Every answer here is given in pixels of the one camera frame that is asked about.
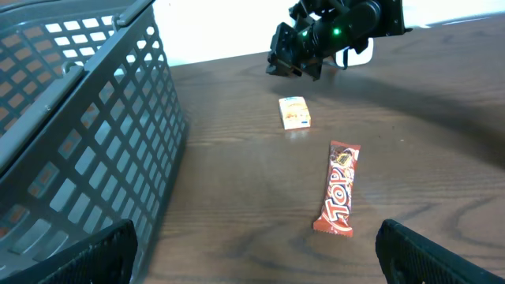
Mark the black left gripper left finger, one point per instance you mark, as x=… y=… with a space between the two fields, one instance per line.
x=105 y=257

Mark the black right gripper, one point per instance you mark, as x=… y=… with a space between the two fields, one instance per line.
x=293 y=53

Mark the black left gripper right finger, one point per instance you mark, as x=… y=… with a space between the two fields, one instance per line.
x=407 y=257

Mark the orange snack box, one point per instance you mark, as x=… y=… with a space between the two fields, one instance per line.
x=294 y=113

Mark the orange chocolate bar wrapper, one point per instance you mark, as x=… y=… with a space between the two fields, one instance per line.
x=337 y=204

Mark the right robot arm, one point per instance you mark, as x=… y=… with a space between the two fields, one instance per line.
x=325 y=31

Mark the white barcode scanner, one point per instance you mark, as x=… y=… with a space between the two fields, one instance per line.
x=353 y=58

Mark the grey plastic basket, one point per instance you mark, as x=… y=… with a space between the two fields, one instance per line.
x=92 y=131

